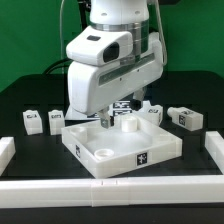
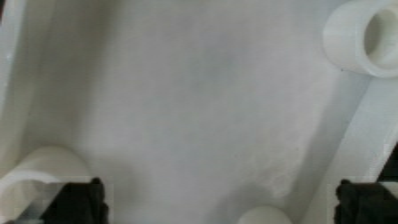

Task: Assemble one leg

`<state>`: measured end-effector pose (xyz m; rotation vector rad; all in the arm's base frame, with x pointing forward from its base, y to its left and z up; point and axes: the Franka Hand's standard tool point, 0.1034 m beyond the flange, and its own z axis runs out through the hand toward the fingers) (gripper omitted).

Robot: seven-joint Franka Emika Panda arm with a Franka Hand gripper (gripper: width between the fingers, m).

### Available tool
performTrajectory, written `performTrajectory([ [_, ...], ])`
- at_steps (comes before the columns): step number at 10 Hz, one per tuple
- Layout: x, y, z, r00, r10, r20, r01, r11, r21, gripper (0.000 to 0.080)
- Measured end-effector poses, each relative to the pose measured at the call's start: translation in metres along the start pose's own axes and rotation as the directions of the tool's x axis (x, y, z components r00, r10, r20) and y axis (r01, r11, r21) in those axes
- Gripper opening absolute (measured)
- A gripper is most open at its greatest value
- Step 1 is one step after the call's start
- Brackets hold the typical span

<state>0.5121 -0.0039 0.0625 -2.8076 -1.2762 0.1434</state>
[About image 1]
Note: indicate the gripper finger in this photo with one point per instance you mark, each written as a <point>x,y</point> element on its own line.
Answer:
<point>139,94</point>
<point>104,118</point>

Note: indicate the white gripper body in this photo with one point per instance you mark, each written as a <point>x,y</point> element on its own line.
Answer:
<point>92,88</point>

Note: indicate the white square table top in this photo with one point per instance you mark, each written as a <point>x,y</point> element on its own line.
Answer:
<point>132,143</point>

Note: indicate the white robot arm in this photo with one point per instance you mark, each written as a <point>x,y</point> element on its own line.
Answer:
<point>125,15</point>

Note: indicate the white marker sheet with tags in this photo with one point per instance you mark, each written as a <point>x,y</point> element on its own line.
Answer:
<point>117,108</point>

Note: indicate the white right fence piece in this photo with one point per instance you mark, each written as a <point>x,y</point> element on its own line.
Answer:
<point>214,143</point>

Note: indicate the white fence piece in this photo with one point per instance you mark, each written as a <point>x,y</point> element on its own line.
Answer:
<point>7,151</point>
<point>214,143</point>

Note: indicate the white left fence piece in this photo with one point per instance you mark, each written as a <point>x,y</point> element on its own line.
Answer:
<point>7,151</point>

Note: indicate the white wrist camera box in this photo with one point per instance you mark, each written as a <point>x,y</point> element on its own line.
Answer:
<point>95,47</point>

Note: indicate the white front fence rail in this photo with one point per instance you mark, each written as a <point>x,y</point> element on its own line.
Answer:
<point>112,192</point>

